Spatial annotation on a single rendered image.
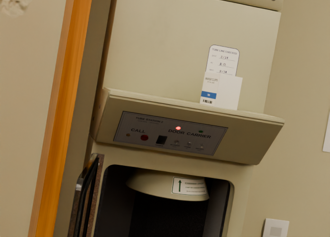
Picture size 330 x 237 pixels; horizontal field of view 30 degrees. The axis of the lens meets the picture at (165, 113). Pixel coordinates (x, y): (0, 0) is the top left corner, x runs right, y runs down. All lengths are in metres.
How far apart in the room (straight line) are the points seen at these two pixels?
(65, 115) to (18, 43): 0.55
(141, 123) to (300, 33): 0.75
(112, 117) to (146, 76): 0.13
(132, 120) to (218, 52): 0.23
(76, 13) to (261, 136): 0.40
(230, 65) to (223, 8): 0.11
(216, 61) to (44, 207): 0.42
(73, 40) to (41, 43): 0.52
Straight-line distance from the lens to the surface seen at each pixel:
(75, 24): 1.05
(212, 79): 1.11
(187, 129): 1.10
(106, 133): 1.11
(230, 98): 1.11
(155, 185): 1.22
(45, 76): 1.57
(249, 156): 1.18
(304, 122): 1.73
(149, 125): 1.09
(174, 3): 1.17
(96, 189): 1.17
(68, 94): 1.05
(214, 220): 1.30
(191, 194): 1.23
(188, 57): 1.17
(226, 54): 1.19
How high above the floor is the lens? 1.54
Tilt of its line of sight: 3 degrees down
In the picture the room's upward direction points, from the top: 10 degrees clockwise
